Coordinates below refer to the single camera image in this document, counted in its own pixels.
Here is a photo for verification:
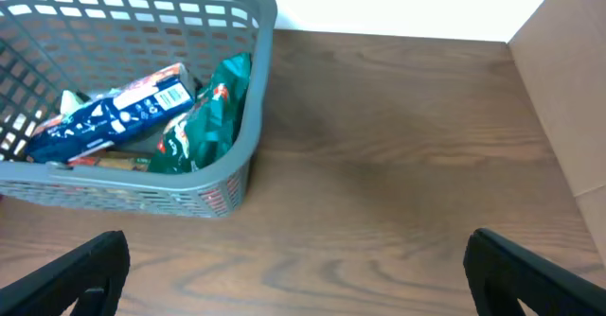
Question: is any green Nescafe coffee bag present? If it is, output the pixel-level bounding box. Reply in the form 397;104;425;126
148;52;252;174

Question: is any Kleenex tissue multipack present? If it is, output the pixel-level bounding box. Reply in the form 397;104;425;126
24;62;198;164

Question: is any grey plastic basket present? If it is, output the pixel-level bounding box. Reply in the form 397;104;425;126
1;0;276;218

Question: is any light teal small packet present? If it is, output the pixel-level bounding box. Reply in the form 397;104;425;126
60;90;90;114

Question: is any brown cardboard box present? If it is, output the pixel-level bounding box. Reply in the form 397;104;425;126
509;0;605;255

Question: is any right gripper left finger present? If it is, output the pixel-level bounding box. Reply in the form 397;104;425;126
1;231;130;316

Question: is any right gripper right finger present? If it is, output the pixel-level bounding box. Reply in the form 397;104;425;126
463;228;605;316

